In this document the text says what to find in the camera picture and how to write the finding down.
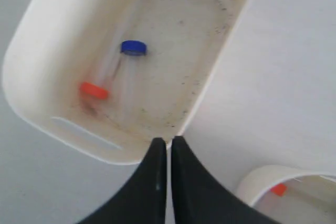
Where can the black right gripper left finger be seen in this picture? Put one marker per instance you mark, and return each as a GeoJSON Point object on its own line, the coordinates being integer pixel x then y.
{"type": "Point", "coordinates": [142, 199]}

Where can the orange cap tube with label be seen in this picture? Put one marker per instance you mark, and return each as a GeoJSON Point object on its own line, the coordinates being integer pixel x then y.
{"type": "Point", "coordinates": [93, 83]}

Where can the cream plastic bin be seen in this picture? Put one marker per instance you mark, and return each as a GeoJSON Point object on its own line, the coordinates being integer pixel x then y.
{"type": "Point", "coordinates": [310, 195]}
{"type": "Point", "coordinates": [52, 46]}

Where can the blue cap tube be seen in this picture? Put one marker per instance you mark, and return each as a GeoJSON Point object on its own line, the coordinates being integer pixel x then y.
{"type": "Point", "coordinates": [132, 53]}

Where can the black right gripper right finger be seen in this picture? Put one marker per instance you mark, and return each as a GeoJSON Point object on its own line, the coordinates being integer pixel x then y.
{"type": "Point", "coordinates": [199, 198]}

